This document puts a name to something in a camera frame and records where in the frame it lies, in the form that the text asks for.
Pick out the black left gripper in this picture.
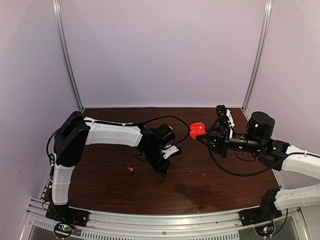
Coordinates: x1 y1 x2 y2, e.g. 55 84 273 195
143 146 172 175

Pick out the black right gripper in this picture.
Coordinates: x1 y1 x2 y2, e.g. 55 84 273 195
196 124 264 159

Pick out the red round charging case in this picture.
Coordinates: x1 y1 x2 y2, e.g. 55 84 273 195
189 122 207 140

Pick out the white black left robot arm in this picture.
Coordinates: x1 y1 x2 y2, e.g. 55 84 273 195
47 111 181 222

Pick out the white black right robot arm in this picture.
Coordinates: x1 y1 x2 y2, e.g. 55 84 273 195
189 105 320 221

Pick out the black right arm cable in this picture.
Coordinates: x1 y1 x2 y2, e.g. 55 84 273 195
207 117 286 177

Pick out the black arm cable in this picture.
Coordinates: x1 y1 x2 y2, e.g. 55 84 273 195
134 116 191 151
207 117 286 177

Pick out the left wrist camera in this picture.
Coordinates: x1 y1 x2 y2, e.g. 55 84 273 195
161 145 182 159

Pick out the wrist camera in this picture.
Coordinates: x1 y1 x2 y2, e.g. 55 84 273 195
216 105 235 139
161 145 182 159

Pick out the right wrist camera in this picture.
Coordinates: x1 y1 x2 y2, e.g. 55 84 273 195
216 105 235 139

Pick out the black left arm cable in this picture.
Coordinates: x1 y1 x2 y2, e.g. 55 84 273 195
134 116 191 151

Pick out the aluminium front rail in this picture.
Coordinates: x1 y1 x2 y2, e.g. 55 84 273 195
17 198 311 240

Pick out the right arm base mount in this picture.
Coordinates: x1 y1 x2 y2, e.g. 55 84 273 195
239 206 282 239

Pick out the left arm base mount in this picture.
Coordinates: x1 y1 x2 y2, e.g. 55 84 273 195
45 203 89 239

